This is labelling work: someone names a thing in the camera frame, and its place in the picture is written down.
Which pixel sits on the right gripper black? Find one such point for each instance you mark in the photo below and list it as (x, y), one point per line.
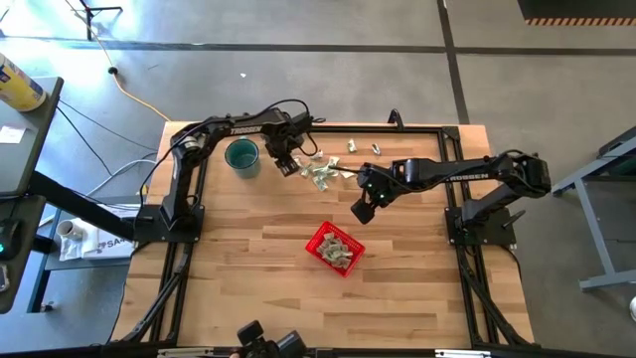
(377, 184)

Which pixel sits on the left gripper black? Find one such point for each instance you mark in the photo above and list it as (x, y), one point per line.
(288, 134)

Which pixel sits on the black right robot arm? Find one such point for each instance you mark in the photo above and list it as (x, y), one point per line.
(462, 175)

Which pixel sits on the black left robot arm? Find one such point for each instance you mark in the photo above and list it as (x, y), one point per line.
(248, 130)

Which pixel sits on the teal enamel mug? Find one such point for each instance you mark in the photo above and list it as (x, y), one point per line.
(242, 158)

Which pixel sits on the red plastic slotted basket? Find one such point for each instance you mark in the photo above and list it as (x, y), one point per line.
(318, 248)

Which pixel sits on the black clamp lever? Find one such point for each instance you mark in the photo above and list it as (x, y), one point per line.
(514, 219)

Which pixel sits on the white printed bag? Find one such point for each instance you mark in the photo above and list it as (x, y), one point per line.
(109, 246)

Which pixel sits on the white cup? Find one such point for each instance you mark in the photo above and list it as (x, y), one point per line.
(68, 230)

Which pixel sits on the black tripod stand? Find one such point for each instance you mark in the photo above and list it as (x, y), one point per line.
(89, 12)

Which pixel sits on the dark grey desk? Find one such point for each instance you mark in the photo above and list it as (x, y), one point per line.
(30, 149)

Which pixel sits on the white paper sheet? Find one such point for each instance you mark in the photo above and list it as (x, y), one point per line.
(11, 134)

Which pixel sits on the yellow wipes canister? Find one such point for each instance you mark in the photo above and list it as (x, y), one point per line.
(20, 84)

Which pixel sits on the white round object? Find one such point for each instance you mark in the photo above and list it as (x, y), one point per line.
(633, 308)

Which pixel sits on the black computer mouse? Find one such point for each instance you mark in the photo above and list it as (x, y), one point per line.
(9, 238)

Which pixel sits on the black mat with hazard stripe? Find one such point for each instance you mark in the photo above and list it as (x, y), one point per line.
(571, 10)

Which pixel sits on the black aluminium table frame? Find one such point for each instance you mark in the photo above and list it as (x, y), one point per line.
(417, 128)

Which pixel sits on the black frame hook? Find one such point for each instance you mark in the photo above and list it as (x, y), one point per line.
(395, 118)

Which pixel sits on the silver frame bracket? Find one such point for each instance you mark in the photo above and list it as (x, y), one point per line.
(184, 352)
(462, 354)

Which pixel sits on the grey metal cart frame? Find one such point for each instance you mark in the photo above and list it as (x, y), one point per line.
(608, 280)

